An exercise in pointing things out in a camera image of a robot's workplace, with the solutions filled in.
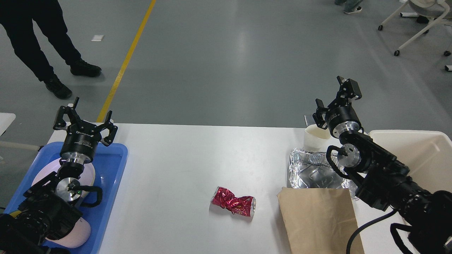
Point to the crushed red can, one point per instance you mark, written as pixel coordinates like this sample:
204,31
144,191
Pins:
226,199

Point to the teal mug yellow inside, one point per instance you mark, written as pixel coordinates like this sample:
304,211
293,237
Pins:
15,213

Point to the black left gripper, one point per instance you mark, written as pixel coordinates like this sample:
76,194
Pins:
79,144

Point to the brown paper bag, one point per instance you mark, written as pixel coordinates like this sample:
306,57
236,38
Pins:
317,220

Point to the pink plastic plate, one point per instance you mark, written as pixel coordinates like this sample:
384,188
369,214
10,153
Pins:
87,178

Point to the white paper cup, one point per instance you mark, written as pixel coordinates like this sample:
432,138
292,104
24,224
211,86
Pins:
317,140

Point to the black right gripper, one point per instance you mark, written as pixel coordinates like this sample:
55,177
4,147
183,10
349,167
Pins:
342,117

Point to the blue plastic tray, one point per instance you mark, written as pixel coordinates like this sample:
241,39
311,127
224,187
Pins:
109,164

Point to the white side table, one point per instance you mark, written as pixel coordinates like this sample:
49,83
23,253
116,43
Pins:
6,119

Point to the pink plastic cup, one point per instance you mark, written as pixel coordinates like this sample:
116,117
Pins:
77,237

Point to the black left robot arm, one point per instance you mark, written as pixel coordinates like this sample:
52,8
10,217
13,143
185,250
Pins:
50,209

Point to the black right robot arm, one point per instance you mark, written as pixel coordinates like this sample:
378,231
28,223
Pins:
381,179

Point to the aluminium foil tray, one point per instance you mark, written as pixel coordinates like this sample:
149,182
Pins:
308,169

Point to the beige plastic bin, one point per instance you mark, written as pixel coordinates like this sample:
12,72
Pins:
428,154

